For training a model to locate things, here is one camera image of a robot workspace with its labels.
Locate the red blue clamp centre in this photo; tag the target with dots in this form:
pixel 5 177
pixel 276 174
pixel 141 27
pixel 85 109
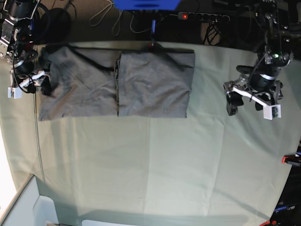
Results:
pixel 152 35

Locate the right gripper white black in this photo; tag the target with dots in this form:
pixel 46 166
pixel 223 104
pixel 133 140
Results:
pixel 30 83

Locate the white storage bin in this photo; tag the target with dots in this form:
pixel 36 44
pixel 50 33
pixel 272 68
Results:
pixel 29 207

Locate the red black clamp right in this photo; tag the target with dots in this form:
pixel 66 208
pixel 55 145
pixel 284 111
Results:
pixel 293 159

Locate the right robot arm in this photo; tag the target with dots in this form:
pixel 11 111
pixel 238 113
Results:
pixel 24 24

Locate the green table cloth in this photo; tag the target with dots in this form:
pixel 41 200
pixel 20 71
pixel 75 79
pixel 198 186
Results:
pixel 209 169

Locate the grey t-shirt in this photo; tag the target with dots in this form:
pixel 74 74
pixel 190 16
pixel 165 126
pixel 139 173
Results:
pixel 87 82

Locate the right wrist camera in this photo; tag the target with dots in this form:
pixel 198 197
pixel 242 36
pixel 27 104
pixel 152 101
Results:
pixel 14 93

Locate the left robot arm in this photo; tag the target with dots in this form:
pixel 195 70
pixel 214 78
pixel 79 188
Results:
pixel 259 83

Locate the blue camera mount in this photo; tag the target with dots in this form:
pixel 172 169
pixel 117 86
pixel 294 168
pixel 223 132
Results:
pixel 146 4

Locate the black power strip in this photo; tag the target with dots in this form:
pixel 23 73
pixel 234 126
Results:
pixel 203 17

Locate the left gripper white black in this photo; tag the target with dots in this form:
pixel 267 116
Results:
pixel 237 89

